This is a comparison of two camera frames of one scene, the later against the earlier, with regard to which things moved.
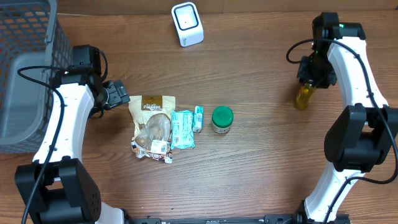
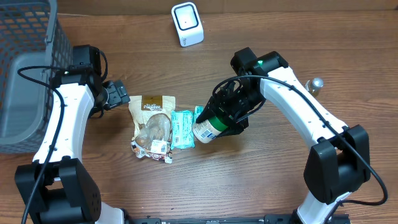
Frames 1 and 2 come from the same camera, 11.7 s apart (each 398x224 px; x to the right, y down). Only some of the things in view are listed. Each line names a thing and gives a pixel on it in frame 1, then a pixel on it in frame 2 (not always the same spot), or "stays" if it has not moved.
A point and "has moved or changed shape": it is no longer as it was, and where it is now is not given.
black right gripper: [315, 78] -> [229, 106]
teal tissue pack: [183, 135] stays
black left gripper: [119, 95] stays
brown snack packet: [151, 116] stays
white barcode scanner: [188, 23] stays
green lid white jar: [222, 119] has moved or changed shape
